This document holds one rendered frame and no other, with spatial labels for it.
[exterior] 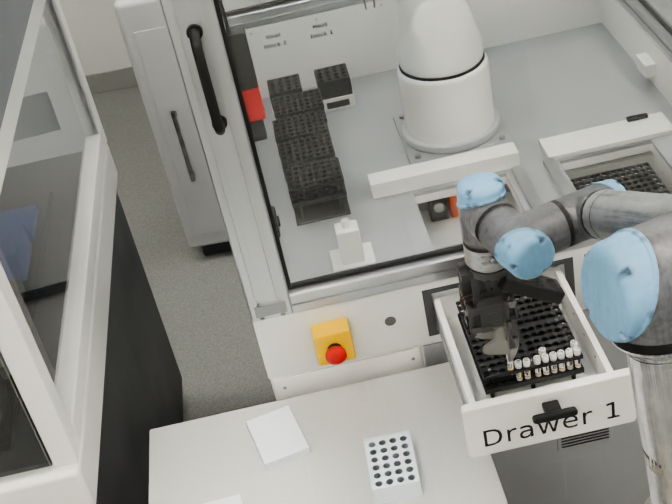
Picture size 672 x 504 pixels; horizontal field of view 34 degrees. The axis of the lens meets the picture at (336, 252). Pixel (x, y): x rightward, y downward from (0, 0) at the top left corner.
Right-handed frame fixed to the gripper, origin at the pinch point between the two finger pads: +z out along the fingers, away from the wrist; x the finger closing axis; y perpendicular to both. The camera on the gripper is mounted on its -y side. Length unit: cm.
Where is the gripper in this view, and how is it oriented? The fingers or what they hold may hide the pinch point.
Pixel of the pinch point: (512, 351)
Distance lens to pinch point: 192.3
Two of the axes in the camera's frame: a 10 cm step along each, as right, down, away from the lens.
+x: 1.3, 5.6, -8.2
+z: 1.8, 8.0, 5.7
